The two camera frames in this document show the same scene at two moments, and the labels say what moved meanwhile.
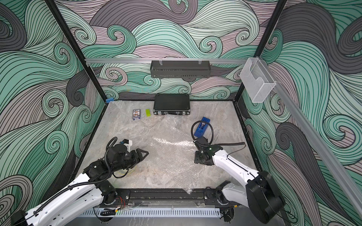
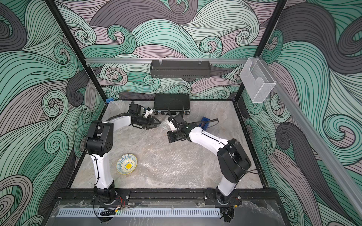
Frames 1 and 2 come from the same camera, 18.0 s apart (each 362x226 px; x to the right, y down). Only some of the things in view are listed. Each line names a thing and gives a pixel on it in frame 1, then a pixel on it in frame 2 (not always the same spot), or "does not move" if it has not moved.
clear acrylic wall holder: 257,82 does not move
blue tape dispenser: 202,127 does not move
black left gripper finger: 139,150 → 153,125
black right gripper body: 199,157 → 174,136
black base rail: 194,197 does not move
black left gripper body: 128,161 → 143,122
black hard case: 171,104 does not move
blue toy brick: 108,100 does not move
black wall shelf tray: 180,68 does not move
